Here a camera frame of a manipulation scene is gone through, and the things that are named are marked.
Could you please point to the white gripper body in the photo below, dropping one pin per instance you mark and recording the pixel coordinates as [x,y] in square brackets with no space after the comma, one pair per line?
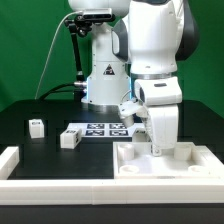
[162,126]

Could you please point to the white square tabletop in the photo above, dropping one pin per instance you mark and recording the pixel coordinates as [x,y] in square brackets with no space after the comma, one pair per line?
[133,160]

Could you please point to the grey camera on mount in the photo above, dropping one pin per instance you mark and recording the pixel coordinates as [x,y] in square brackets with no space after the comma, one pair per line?
[98,14]

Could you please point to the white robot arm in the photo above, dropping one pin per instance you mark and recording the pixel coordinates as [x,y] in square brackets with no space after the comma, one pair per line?
[136,47]

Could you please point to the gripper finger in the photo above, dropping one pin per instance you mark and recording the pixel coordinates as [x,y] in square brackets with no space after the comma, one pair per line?
[156,150]

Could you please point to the white U-shaped fence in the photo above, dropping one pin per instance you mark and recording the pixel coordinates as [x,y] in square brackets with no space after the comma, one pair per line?
[99,191]

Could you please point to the fiducial marker sheet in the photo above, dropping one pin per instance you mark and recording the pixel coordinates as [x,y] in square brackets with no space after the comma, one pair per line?
[104,129]

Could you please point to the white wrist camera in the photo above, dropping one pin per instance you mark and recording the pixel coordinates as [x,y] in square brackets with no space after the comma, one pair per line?
[126,110]

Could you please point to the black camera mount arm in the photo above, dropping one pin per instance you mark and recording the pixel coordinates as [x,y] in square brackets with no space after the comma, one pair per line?
[77,46]

